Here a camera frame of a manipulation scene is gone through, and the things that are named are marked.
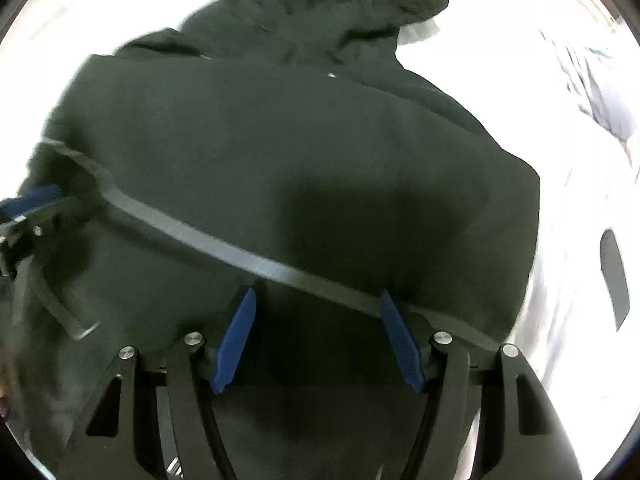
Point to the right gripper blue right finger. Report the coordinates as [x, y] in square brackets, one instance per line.
[407, 352]

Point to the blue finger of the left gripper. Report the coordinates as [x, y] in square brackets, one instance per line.
[36, 198]

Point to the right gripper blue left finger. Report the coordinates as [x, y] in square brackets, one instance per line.
[232, 344]

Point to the black hooded jacket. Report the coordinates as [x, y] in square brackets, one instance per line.
[275, 147]

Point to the dark flat object on bed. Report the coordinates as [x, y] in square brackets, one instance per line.
[613, 271]

